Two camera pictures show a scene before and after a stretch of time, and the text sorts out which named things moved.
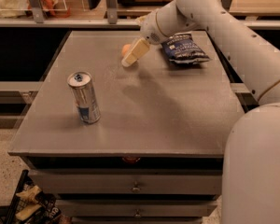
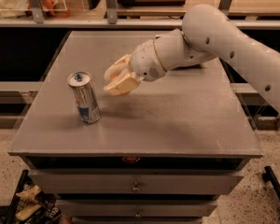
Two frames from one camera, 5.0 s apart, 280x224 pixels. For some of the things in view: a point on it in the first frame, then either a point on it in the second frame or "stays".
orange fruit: (125, 49) to (114, 77)
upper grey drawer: (206, 182) stays
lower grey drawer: (136, 207) stays
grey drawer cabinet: (156, 154) stays
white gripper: (149, 29) to (144, 61)
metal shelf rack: (34, 16) stays
